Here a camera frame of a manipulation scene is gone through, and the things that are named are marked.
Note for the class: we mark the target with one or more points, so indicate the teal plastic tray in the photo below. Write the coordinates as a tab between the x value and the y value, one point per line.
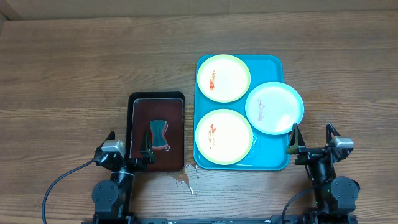
267	152

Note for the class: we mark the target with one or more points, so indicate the light blue plate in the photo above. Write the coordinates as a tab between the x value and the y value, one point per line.
274	107

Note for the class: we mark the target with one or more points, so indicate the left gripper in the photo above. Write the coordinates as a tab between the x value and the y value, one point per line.
145	152

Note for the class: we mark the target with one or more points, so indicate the black water tray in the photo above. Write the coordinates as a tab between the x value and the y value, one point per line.
144	107

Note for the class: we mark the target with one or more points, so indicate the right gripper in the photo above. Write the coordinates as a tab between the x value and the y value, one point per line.
315	152

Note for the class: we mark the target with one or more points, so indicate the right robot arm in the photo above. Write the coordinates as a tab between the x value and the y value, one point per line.
335	197

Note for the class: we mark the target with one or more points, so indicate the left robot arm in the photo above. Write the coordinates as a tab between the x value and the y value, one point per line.
112	197

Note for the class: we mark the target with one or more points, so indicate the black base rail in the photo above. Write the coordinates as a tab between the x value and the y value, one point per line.
275	219

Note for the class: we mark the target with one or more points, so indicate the yellow-green plate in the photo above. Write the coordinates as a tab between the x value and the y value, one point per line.
223	137
223	78

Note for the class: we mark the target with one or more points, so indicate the green dish sponge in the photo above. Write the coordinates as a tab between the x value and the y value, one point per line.
158	130

